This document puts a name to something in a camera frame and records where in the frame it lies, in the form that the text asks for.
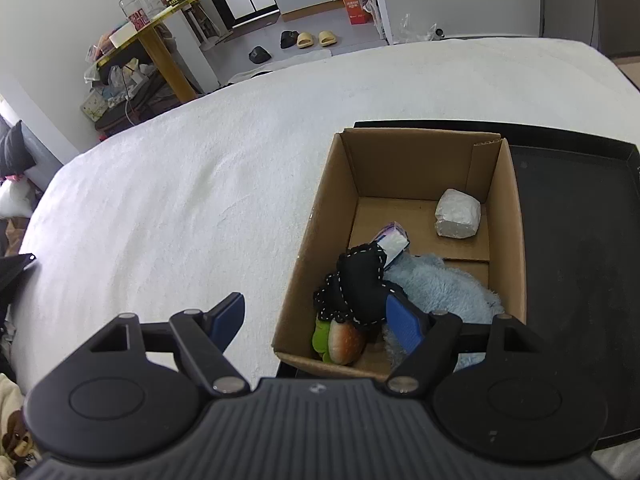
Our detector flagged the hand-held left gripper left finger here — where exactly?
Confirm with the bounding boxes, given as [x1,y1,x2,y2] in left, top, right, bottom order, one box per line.
[75,292,252,395]

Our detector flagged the white flat box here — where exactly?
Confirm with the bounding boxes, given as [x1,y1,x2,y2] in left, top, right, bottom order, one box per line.
[107,25,139,51]

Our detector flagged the white stand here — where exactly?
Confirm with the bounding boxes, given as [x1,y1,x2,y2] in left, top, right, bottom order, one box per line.
[182,4,224,51]

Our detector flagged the white wrapped packet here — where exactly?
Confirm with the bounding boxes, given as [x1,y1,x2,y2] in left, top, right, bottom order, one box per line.
[435,188,482,240]

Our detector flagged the yellow round table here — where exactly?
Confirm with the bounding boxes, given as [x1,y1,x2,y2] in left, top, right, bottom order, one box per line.
[96,0,211,104]

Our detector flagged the black shallow tray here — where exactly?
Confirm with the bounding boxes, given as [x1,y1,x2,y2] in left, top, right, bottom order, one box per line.
[276,120,640,452]

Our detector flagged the beige printed cloth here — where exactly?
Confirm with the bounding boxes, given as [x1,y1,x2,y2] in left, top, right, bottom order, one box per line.
[0,374,39,472]

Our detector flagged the green and white box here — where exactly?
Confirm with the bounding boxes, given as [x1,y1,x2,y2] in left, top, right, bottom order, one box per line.
[81,91,109,122]

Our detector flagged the white pillow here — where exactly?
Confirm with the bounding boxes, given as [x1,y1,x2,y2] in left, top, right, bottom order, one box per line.
[0,177,44,219]

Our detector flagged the orange cardboard box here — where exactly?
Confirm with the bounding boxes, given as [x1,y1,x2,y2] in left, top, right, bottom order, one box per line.
[340,0,374,25]

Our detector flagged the clear plastic bag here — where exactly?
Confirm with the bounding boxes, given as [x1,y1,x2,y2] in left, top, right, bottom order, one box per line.
[399,12,437,44]

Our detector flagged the clear glass jar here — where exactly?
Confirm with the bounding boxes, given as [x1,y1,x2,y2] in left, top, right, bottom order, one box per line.
[119,0,151,24]

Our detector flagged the black pillow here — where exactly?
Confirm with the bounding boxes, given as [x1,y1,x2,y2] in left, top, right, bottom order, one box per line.
[0,120,37,177]

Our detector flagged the light blue fluffy plush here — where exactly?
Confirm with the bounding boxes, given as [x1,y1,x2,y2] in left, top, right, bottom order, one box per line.
[381,253,504,372]

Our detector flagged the black cloth with white stitching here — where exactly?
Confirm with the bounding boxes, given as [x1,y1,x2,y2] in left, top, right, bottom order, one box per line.
[313,242,409,332]

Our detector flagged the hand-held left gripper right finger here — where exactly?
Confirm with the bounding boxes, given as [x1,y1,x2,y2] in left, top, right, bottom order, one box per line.
[385,294,549,395]

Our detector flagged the brown cardboard box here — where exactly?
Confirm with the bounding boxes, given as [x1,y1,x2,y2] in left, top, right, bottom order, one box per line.
[271,128,529,382]

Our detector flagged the burger plush toy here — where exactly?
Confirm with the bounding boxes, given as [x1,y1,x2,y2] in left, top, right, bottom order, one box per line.
[312,314,369,366]

